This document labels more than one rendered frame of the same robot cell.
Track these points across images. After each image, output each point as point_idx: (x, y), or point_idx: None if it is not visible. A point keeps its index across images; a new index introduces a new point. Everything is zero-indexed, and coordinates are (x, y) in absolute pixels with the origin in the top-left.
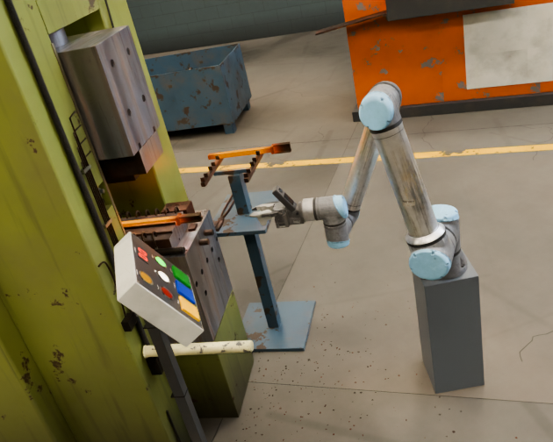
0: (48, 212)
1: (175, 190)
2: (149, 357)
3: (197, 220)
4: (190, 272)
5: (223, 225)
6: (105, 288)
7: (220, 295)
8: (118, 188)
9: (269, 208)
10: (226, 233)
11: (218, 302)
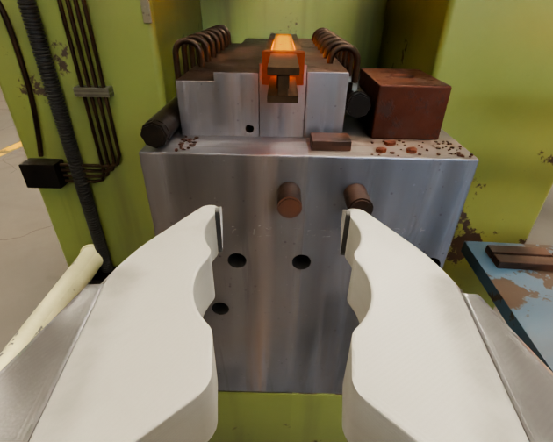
0: None
1: (521, 85)
2: (99, 269)
3: (269, 91)
4: (152, 214)
5: (535, 274)
6: None
7: (311, 363)
8: (407, 1)
9: (346, 390)
10: (494, 289)
11: (280, 362)
